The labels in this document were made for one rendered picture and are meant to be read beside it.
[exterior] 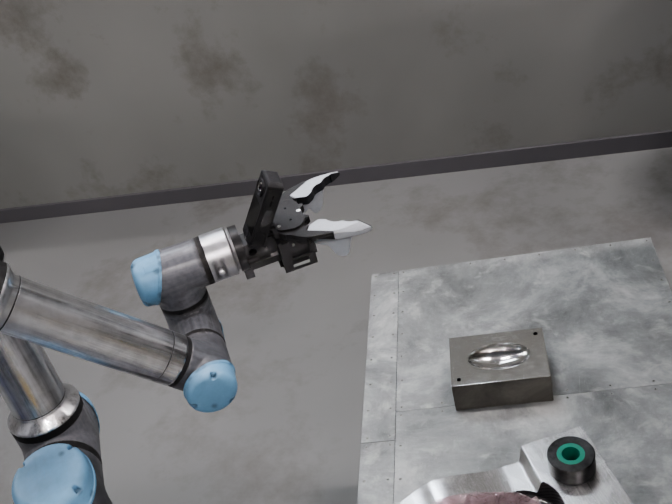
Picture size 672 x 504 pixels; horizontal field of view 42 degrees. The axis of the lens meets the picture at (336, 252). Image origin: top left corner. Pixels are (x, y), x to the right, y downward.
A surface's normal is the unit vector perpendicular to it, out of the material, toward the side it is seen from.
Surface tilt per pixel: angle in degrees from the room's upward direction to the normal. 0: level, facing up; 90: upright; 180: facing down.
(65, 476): 7
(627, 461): 0
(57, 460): 7
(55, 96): 90
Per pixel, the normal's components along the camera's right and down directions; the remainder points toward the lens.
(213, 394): 0.29, 0.50
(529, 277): -0.21, -0.80
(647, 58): -0.14, 0.59
